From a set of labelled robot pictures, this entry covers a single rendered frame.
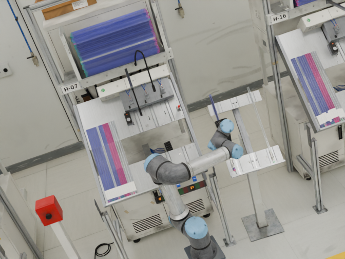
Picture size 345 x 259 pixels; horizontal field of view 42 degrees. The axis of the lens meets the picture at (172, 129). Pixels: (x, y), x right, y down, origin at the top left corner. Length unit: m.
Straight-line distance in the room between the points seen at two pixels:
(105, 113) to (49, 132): 1.88
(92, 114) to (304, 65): 1.46
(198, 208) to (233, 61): 1.90
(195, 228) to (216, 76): 2.64
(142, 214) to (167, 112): 0.84
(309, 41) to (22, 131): 2.98
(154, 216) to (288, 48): 1.55
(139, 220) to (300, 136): 1.34
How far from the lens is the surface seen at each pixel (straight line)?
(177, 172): 2.23
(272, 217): 3.52
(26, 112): 4.77
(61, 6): 3.17
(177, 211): 2.52
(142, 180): 2.92
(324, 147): 3.62
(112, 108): 3.06
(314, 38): 3.30
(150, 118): 3.00
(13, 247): 3.55
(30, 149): 4.98
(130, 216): 3.42
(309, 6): 3.25
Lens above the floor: 2.52
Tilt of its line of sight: 32 degrees down
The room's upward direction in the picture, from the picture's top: 17 degrees counter-clockwise
